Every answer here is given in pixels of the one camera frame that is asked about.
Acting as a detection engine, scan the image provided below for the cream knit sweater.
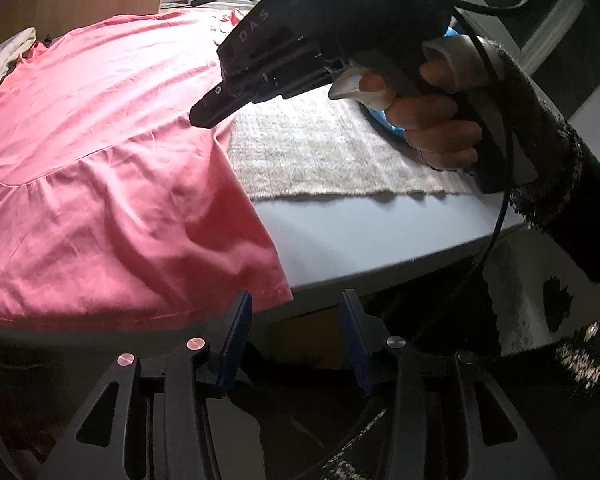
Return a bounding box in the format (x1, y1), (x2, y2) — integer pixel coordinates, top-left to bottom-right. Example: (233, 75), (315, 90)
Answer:
(0, 26), (37, 108)

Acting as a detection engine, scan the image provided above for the pink dress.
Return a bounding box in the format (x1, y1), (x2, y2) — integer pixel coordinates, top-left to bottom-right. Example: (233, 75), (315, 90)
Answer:
(0, 7), (293, 333)

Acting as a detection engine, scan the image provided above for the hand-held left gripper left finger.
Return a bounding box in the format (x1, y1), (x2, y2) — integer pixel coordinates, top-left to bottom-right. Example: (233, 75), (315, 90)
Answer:
(37, 290), (254, 480)

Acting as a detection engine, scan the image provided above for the white cloth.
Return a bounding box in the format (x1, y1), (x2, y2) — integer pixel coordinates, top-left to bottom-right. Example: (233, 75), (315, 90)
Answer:
(480, 237), (586, 356)

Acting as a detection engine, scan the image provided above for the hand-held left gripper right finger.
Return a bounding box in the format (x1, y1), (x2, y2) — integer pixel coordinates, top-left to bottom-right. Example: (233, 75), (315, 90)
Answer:
(340, 289), (556, 480)

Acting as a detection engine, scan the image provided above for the white window frame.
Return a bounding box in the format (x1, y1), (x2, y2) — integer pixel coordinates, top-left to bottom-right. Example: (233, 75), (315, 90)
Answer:
(465, 0), (588, 73)

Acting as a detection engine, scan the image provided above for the plaid blanket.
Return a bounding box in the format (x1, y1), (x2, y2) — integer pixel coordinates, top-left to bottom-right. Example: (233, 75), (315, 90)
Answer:
(210, 7), (481, 201)

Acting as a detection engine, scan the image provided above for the person's right hand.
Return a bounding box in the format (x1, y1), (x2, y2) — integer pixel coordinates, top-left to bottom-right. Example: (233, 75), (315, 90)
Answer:
(357, 37), (501, 171)

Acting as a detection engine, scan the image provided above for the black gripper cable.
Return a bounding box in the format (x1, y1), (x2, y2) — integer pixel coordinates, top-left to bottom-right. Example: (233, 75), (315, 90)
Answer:
(325, 0), (531, 480)

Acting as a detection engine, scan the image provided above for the person's right forearm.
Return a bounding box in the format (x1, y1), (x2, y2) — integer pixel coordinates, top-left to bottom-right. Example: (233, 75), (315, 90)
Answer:
(480, 45), (600, 303)

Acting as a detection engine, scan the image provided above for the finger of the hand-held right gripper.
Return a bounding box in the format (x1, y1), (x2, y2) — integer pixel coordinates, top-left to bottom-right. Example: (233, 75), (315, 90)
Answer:
(189, 72), (281, 129)

